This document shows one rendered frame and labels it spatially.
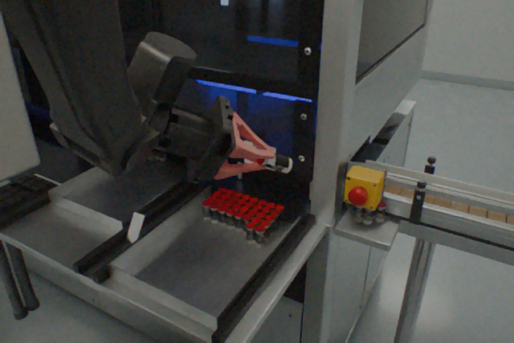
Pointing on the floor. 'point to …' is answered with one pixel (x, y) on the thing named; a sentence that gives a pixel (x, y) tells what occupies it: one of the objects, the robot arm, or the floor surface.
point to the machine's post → (332, 132)
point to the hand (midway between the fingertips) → (264, 157)
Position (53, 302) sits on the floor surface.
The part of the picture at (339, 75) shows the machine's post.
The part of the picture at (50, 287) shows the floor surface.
